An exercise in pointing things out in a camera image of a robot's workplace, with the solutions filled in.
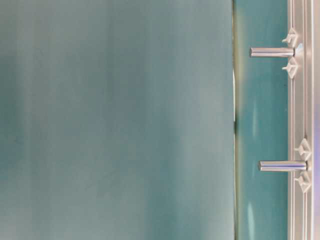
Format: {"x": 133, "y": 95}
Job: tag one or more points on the clear bracket beside mid shaft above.
{"x": 304, "y": 150}

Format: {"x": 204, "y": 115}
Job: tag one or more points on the clear bracket beside end shaft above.
{"x": 291, "y": 68}
{"x": 291, "y": 38}

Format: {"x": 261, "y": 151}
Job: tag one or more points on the steel shaft mid rail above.
{"x": 282, "y": 166}

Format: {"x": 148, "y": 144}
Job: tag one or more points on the silver aluminium extrusion rail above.
{"x": 304, "y": 121}

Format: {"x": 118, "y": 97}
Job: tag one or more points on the steel shaft near rail end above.
{"x": 268, "y": 52}

